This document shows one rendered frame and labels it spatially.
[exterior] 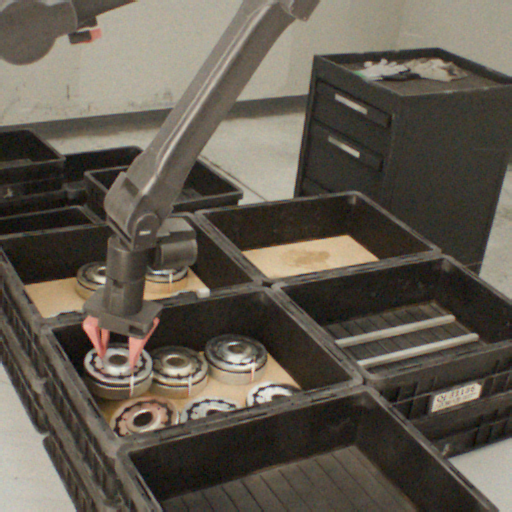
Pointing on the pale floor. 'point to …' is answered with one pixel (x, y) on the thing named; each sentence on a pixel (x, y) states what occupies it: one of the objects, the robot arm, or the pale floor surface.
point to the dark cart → (411, 144)
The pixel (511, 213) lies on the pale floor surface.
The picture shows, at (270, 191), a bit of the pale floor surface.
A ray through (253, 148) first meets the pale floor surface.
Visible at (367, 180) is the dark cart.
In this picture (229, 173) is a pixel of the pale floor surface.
